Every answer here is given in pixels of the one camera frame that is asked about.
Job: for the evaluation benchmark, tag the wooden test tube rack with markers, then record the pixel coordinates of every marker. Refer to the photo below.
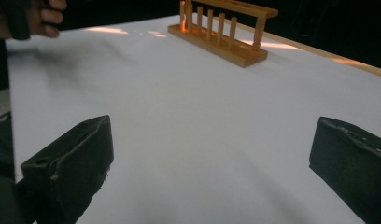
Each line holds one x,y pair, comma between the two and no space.
241,57

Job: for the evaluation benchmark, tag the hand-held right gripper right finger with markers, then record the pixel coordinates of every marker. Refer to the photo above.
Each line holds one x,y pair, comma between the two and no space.
356,168

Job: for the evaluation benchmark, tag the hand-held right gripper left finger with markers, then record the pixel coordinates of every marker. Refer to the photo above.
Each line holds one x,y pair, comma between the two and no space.
73,168

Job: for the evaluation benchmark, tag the white paper sheet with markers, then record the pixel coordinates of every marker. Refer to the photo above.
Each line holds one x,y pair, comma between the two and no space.
194,109

